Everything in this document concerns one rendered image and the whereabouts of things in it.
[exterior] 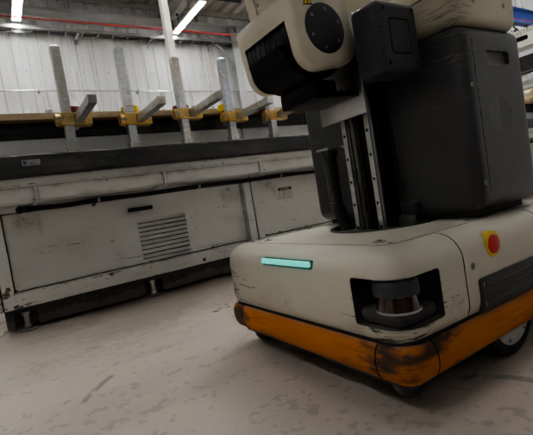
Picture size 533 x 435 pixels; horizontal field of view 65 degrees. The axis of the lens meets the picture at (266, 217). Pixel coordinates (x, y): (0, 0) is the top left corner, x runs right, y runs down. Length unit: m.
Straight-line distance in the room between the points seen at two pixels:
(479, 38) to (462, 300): 0.56
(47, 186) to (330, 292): 1.32
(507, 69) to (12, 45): 9.13
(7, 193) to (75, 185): 0.24
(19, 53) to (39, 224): 7.71
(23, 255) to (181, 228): 0.72
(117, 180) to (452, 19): 1.40
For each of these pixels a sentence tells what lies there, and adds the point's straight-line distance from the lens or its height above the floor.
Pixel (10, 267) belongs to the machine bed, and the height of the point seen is 0.28.
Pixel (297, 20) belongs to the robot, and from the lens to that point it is 0.91.
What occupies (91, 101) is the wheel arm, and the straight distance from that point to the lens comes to 1.61.
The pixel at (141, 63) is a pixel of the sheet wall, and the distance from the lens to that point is 10.10.
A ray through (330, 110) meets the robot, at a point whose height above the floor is 0.59.
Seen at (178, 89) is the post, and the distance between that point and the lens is 2.05.
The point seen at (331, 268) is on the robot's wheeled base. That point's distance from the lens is 0.80.
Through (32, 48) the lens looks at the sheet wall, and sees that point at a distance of 9.69.
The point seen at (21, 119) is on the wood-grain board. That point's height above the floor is 0.88.
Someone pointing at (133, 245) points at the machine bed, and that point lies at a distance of 2.13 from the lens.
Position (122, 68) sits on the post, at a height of 1.04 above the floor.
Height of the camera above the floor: 0.40
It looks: 3 degrees down
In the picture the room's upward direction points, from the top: 9 degrees counter-clockwise
